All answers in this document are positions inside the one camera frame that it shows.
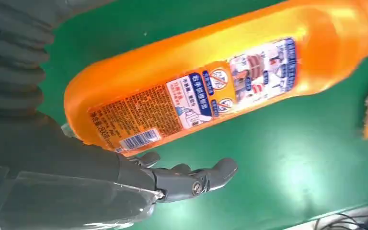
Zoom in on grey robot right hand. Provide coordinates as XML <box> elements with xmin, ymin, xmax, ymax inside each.
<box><xmin>0</xmin><ymin>112</ymin><xmax>239</xmax><ymax>230</ymax></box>

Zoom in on ribbed grey right arm sleeve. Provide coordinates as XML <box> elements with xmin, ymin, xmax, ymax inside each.
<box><xmin>0</xmin><ymin>0</ymin><xmax>115</xmax><ymax>117</ymax></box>

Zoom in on green table mat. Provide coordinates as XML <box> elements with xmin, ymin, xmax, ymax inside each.
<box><xmin>38</xmin><ymin>0</ymin><xmax>368</xmax><ymax>230</ymax></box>

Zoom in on black cables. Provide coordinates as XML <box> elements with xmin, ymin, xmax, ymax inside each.
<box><xmin>313</xmin><ymin>212</ymin><xmax>368</xmax><ymax>230</ymax></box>

